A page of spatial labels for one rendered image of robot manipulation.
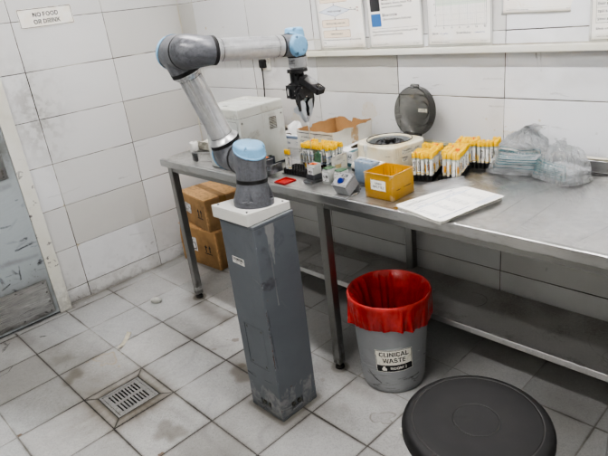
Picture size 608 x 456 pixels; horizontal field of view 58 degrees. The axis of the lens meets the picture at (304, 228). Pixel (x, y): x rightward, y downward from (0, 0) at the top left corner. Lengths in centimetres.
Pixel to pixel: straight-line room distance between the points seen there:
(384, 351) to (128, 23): 250
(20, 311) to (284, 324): 189
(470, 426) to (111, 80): 295
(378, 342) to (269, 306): 50
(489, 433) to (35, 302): 284
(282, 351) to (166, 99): 215
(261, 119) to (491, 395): 166
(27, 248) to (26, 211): 22
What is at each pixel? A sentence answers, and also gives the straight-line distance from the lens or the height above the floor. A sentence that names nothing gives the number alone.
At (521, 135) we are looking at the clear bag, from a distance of 227.
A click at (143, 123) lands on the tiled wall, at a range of 378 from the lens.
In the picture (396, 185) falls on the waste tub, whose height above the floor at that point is 93.
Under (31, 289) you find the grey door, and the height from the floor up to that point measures 22.
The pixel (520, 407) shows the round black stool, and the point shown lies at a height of 65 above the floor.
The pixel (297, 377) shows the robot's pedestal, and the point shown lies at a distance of 236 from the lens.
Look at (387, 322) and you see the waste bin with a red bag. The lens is 224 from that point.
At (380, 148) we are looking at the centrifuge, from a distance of 234.
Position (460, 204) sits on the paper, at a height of 89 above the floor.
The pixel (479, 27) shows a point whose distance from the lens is 243.
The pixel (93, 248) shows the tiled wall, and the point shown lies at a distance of 375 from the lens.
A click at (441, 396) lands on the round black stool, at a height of 65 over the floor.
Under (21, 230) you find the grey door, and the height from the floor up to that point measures 58.
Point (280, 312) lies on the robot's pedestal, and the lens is 216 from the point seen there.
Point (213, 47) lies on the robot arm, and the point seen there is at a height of 148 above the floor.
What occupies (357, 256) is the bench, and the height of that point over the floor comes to 27.
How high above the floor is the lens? 159
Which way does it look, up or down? 22 degrees down
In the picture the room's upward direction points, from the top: 7 degrees counter-clockwise
